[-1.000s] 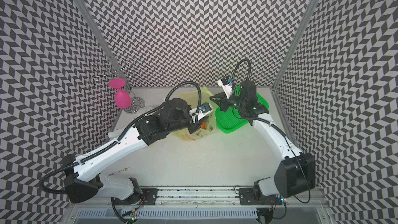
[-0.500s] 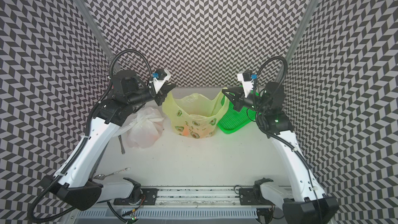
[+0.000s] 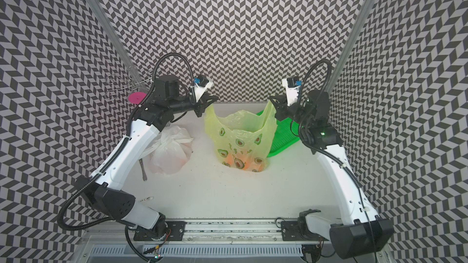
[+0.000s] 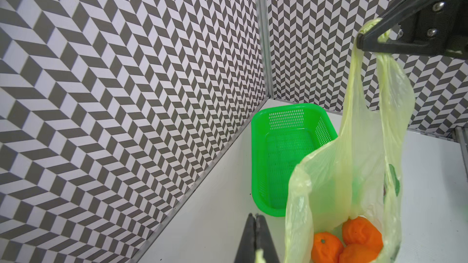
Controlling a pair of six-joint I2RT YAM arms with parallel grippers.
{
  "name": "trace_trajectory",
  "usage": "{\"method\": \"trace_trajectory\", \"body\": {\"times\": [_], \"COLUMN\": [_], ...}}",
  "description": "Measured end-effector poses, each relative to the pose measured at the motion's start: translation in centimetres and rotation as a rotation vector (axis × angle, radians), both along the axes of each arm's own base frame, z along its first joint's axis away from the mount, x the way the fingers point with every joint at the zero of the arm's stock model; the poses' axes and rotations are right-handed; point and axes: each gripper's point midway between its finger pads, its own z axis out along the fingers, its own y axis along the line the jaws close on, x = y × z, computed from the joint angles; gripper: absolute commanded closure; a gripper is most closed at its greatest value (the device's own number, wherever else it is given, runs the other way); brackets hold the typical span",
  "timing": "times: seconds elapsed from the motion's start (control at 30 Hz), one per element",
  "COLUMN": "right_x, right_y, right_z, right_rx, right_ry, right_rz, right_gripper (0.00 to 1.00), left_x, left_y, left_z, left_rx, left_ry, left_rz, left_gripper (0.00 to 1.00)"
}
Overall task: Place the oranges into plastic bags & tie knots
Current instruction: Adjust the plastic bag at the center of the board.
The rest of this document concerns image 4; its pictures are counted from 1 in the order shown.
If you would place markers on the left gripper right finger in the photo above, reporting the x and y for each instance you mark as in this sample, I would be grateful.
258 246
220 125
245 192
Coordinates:
265 251

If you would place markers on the green plastic basket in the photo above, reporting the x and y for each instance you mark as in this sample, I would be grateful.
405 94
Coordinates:
281 138

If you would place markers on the yellow green plastic bag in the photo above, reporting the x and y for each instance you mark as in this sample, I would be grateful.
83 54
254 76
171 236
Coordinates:
360 172

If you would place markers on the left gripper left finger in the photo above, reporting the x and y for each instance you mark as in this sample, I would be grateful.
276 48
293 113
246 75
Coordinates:
247 247

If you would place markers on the aluminium corner post right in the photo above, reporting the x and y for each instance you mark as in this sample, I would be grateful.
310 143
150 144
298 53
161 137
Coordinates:
262 13

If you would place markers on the orange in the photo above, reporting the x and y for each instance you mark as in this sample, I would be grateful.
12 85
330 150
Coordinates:
362 232
356 253
326 248

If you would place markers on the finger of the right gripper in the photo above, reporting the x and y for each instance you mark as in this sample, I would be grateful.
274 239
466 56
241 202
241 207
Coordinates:
420 28

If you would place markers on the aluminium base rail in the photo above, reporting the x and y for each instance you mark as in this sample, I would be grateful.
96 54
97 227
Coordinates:
461 136

